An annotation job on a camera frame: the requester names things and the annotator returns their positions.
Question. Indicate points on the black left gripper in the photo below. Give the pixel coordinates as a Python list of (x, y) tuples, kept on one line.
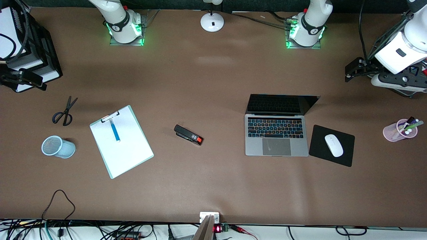
[(368, 65)]

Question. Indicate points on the small white box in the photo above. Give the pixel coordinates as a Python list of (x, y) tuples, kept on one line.
[(204, 215)]

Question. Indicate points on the black stapler with red tip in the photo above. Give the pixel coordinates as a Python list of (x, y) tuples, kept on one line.
[(186, 134)]

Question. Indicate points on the orange terminal strip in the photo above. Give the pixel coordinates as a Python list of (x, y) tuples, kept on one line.
[(128, 236)]

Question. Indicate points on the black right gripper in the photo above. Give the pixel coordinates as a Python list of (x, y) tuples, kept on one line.
[(7, 79)]

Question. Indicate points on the grey wooden post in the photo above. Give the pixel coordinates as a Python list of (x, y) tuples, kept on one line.
[(205, 231)]

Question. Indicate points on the silver laptop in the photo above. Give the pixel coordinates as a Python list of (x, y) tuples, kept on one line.
[(277, 146)]

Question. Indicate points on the teal clipboard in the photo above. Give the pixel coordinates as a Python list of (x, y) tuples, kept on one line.
[(131, 109)]

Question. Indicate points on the black stacked document tray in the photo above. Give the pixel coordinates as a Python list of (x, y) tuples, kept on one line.
[(50, 63)]

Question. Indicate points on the black capped pen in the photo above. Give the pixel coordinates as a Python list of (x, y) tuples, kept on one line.
[(411, 119)]

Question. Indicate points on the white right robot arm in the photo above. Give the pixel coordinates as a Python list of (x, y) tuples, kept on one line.
[(123, 23)]

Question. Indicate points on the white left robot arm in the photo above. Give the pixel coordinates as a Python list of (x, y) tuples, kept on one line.
[(310, 23)]

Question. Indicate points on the white round lamp base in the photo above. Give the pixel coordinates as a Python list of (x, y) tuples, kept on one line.
[(212, 21)]

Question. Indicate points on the blue marker with white end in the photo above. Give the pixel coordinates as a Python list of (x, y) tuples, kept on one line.
[(115, 131)]

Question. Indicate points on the pink mesh pen cup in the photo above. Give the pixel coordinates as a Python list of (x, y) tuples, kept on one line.
[(390, 133)]

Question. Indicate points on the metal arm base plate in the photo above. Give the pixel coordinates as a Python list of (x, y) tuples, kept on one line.
[(317, 47), (142, 25)]

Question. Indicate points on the red and white marker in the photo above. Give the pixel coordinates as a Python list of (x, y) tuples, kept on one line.
[(424, 71)]

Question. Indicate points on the white board with green frame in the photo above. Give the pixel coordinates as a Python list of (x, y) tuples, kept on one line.
[(126, 150)]

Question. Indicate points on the light green pen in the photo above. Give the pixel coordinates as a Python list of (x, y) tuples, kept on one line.
[(417, 124)]

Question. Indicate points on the red LED display module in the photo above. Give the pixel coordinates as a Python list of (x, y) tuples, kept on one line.
[(217, 229)]

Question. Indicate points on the black mouse pad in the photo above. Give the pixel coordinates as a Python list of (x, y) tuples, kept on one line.
[(317, 146)]

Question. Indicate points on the red clip leads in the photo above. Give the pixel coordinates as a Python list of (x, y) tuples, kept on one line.
[(238, 229)]

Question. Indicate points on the white computer mouse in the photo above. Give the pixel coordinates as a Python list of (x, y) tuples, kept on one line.
[(333, 145)]

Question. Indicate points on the metal mesh desk organizer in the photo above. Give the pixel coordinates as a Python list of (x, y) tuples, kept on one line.
[(410, 94)]

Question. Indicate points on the light blue mesh cup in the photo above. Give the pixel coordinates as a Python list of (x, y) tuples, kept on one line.
[(65, 150)]

